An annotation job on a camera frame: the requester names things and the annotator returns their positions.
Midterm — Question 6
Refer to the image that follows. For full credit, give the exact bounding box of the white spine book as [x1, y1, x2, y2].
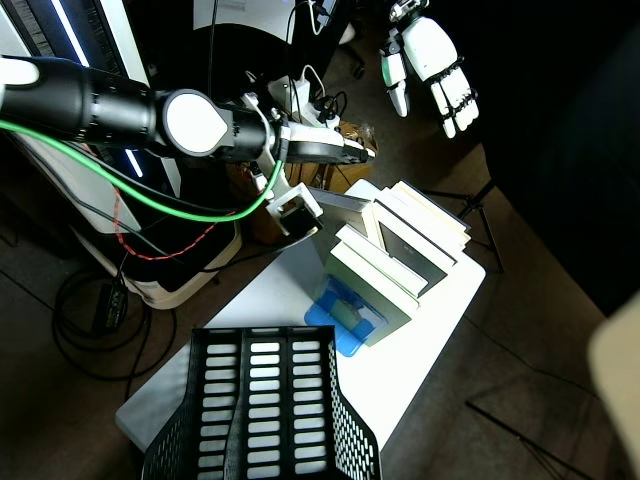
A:
[383, 189, 466, 255]

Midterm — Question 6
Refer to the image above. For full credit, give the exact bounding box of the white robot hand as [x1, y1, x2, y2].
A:
[378, 14, 481, 140]
[279, 121, 377, 166]

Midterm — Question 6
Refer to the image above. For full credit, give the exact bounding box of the black mesh file rack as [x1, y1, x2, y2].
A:
[140, 324, 382, 480]

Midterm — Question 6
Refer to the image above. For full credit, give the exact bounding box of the black tripod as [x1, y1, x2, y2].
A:
[464, 397, 601, 480]
[424, 182, 506, 275]

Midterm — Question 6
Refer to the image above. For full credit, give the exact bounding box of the black Let It Be book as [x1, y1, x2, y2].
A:
[378, 193, 462, 262]

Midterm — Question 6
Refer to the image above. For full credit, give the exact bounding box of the cream spine book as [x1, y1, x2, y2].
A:
[389, 184, 470, 247]

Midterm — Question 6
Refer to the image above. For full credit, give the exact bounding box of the white power strip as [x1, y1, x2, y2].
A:
[267, 74, 344, 129]

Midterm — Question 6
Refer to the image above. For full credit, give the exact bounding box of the black power adapter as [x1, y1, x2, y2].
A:
[93, 282, 129, 332]

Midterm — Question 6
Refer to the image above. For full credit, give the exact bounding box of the red twisted cable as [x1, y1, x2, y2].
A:
[113, 188, 237, 262]

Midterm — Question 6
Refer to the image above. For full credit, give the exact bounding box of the pale green book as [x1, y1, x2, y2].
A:
[324, 239, 420, 347]

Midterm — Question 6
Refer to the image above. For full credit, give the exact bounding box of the white desk top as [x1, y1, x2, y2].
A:
[192, 0, 321, 40]

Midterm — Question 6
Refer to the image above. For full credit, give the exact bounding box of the blue plastic tray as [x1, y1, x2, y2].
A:
[303, 273, 387, 358]

